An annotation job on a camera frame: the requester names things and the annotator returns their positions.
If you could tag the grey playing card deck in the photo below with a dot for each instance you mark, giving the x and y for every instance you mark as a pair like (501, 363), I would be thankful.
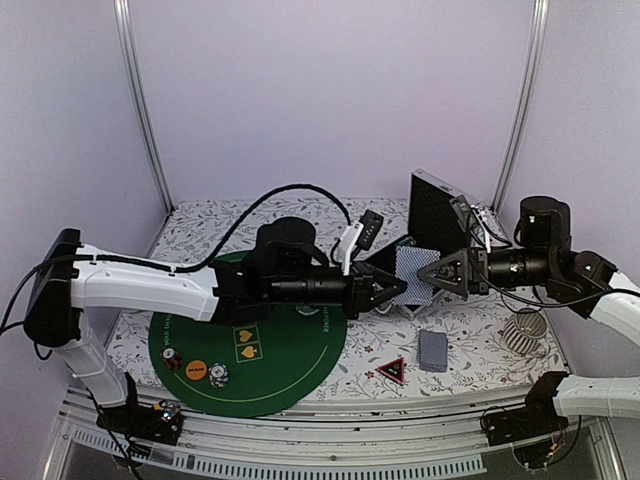
(432, 351)

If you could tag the orange big blind button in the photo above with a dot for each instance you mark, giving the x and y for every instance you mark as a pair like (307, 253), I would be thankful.
(196, 370)

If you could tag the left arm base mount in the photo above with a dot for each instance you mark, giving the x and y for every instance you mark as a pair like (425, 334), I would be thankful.
(140, 422)

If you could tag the striped ceramic mug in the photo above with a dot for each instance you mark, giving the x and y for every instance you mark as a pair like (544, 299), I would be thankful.
(524, 331)

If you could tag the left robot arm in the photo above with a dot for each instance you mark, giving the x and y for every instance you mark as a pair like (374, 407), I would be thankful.
(285, 266)

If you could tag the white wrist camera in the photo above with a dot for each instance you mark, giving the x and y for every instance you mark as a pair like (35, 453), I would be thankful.
(356, 237)
(485, 230)

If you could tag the aluminium frame post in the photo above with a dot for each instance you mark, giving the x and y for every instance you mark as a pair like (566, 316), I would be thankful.
(125, 31)
(534, 51)

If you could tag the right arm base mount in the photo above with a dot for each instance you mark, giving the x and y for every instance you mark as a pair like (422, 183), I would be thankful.
(535, 418)

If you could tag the left aluminium frame post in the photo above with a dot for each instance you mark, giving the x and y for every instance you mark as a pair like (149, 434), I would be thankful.
(125, 31)

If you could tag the round green poker mat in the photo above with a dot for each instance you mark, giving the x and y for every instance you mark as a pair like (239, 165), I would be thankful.
(272, 364)

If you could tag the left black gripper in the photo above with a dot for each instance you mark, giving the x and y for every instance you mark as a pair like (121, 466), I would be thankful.
(362, 294)

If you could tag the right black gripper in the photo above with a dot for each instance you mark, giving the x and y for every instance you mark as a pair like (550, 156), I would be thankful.
(474, 277)

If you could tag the blue backed cards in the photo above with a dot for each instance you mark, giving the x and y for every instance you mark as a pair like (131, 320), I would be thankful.
(409, 261)

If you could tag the clear dealer button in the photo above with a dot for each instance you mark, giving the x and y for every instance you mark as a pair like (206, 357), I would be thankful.
(307, 311)

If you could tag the right aluminium frame post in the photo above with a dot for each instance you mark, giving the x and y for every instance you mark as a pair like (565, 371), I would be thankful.
(534, 51)

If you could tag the red black triangular button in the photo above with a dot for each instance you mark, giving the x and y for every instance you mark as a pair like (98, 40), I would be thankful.
(394, 370)

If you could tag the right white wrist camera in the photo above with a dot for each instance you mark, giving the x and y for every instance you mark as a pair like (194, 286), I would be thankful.
(485, 230)

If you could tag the dark red chip stack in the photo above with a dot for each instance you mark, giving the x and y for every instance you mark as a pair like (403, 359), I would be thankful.
(171, 358)

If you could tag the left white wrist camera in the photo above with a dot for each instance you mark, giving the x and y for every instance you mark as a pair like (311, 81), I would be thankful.
(356, 237)

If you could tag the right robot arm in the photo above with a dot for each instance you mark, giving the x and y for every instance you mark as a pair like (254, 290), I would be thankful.
(584, 282)

